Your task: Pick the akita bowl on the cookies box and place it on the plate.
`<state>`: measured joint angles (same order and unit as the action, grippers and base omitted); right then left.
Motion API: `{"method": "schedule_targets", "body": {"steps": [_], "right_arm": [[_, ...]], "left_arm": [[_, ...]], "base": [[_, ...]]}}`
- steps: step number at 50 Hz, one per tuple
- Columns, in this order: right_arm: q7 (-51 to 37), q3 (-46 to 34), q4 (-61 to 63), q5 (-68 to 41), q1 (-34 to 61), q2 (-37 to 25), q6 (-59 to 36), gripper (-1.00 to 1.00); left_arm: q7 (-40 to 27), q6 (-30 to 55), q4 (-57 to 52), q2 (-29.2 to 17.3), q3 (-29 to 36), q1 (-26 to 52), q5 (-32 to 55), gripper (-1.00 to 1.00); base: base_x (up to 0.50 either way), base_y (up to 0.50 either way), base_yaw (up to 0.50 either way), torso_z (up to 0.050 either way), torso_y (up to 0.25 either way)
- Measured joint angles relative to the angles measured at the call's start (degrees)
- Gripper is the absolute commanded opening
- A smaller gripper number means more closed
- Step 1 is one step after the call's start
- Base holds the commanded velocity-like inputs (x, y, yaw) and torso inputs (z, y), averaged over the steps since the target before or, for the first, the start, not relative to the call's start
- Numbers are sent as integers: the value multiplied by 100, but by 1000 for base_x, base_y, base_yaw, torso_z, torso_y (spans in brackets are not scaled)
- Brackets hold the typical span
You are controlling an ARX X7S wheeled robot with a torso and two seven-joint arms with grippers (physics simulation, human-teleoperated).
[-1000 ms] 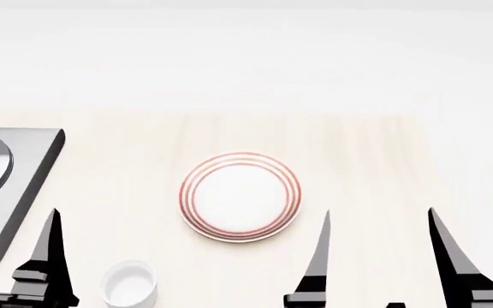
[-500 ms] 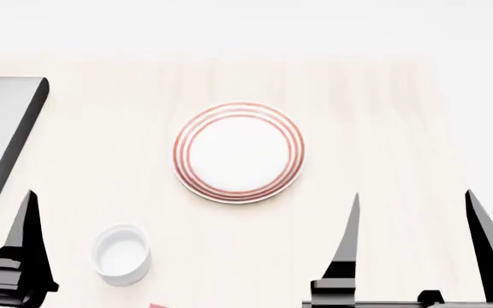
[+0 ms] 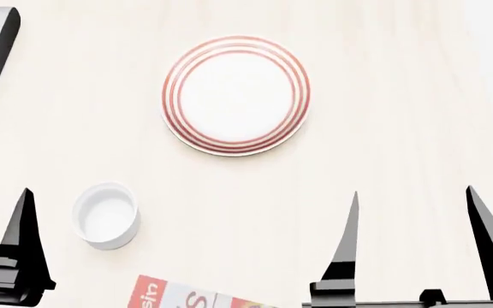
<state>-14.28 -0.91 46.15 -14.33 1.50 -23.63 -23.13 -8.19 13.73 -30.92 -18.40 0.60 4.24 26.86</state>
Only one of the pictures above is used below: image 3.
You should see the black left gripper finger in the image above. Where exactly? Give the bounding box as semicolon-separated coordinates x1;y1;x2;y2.
0;187;57;290

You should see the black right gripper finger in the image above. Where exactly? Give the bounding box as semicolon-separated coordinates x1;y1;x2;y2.
465;185;493;302
309;190;360;303

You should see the small white ramekin bowl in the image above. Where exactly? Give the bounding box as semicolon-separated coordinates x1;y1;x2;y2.
71;181;141;252

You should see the red and white cookies box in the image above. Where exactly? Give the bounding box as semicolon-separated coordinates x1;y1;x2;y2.
127;274;282;308

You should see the white plate with red rings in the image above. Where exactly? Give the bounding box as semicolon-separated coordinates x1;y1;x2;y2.
161;34;312;158

